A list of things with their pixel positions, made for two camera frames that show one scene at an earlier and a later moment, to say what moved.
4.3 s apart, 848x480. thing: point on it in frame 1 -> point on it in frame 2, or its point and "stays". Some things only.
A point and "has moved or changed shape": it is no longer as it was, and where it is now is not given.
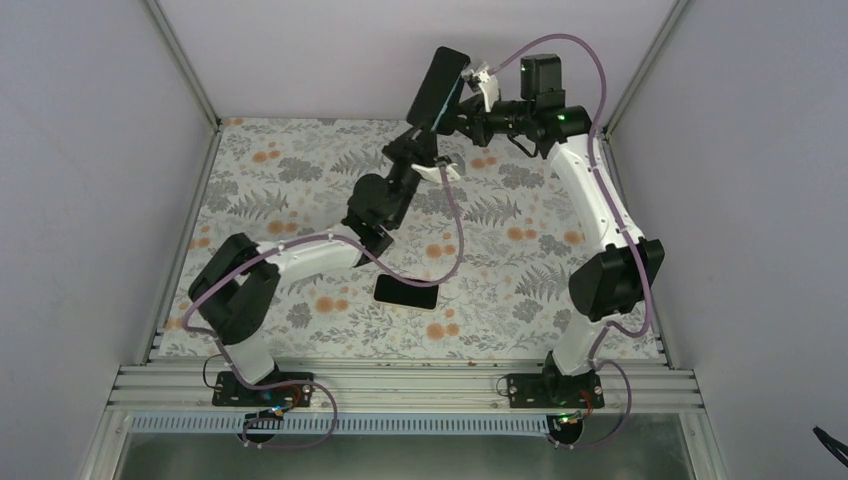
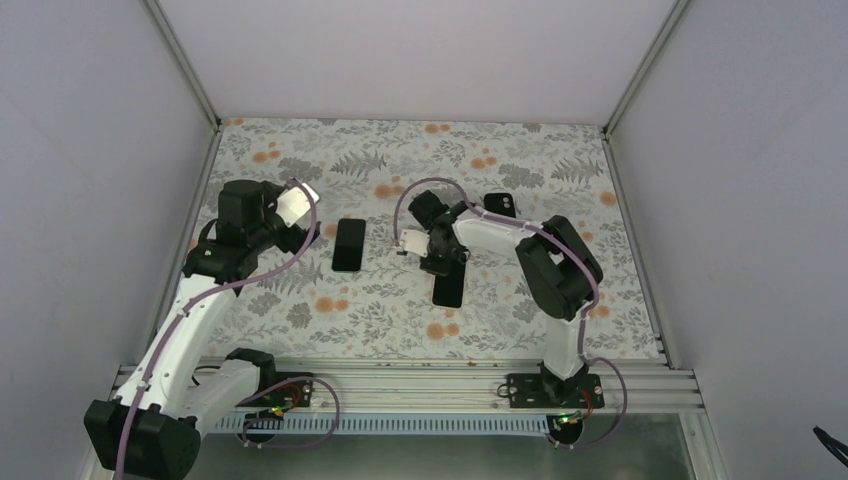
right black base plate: x=555 y=391 stays
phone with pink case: x=392 y=290 -> x=448 y=291
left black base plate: x=230 y=391 stays
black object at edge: x=832 y=443 stays
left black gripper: x=413 y=149 -> x=295 y=240
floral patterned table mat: x=389 y=237 stays
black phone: x=438 y=90 has moved or changed shape
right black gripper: x=478 y=128 -> x=441 y=267
